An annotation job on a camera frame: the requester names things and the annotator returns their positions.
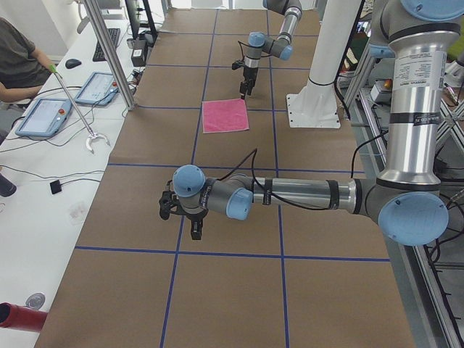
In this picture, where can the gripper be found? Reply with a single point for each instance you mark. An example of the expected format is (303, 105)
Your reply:
(193, 217)
(249, 74)

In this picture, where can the pink and grey towel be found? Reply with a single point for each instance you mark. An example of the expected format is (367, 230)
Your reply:
(224, 116)

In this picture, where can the black power box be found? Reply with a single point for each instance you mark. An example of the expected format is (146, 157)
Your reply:
(139, 53)

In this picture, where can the far teach pendant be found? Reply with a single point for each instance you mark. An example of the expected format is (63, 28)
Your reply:
(99, 90)

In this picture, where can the teach pendant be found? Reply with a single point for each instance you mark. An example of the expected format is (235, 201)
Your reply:
(45, 118)
(99, 90)

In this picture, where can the black computer mouse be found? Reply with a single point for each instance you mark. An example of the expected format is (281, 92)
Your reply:
(72, 63)

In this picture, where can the near teach pendant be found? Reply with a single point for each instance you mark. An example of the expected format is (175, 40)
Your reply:
(45, 118)

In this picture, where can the reacher grabber tool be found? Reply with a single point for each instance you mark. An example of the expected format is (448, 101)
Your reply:
(92, 135)

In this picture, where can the red cylinder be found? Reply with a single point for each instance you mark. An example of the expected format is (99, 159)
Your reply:
(22, 318)

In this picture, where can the seated person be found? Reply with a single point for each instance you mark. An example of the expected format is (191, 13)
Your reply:
(24, 67)

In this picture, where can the white camera mast base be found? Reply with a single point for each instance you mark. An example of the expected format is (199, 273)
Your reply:
(315, 105)

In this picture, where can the aluminium frame post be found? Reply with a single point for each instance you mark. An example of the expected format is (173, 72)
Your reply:
(100, 29)

